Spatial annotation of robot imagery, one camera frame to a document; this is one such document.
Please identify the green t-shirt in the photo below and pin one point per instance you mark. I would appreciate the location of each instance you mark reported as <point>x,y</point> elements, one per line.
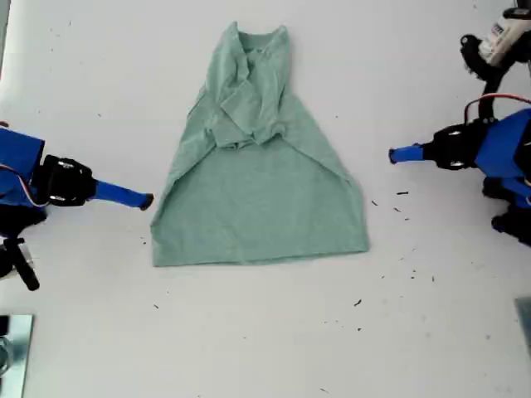
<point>257,207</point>

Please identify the steel plate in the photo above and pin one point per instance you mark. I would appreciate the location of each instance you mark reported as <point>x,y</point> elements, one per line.
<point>20,356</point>

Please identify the black camera stalk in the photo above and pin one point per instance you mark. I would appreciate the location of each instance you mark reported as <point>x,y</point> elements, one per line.
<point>25,269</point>
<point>491,83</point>

